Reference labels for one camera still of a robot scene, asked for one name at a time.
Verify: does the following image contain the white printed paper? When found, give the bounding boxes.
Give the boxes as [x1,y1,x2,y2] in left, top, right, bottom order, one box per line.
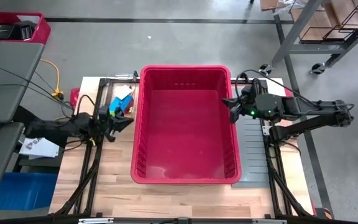
[19,136,61,159]

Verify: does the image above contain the yellow cable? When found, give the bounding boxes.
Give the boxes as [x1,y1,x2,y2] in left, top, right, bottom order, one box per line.
[39,58,65,100]

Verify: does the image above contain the black electronic box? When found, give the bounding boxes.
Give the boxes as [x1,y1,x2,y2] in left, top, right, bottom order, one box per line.
[0,24,14,40]
[13,21,37,42]

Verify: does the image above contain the large red plastic bin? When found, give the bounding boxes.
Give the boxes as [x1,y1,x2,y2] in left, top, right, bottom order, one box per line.
[131,64,242,185]

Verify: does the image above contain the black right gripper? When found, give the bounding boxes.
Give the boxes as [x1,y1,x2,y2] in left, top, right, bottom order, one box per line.
[221,77,287,121]

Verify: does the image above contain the blue plastic bin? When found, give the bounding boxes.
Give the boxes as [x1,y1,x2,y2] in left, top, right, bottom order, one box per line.
[0,172,58,212]

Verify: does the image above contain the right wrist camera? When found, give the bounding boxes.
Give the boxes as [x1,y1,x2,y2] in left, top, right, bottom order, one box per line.
[229,105,242,124]

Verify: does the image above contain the white printed tag card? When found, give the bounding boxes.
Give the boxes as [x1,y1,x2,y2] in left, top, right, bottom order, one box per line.
[112,85,134,101]

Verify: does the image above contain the black wire rack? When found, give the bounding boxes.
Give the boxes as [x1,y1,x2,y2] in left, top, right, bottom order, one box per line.
[298,2,358,44]

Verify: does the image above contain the black table frame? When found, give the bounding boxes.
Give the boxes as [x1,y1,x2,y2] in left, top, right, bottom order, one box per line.
[53,71,315,218]

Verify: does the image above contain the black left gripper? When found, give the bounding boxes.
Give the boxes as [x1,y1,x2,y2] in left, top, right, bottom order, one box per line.
[97,105,135,143]

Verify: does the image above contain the small red crate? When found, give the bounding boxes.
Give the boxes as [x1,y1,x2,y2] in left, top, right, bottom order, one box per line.
[0,11,52,46]

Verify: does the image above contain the grey desk top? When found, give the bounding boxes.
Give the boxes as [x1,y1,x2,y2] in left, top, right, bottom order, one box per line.
[0,40,45,124]

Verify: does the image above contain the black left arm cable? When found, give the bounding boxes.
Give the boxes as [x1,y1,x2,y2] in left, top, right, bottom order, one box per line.
[60,94,101,125]

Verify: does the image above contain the cardboard boxes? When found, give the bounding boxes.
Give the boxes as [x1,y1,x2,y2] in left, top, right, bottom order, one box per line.
[259,0,358,41]

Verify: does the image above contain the long blue toy brick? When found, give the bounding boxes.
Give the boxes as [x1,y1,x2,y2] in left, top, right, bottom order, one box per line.
[109,95,134,115]

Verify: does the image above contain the grey metal cart frame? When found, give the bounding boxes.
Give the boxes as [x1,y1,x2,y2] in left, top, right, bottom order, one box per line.
[270,0,358,68]

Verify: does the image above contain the black bar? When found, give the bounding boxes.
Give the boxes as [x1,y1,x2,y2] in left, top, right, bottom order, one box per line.
[12,105,68,149]

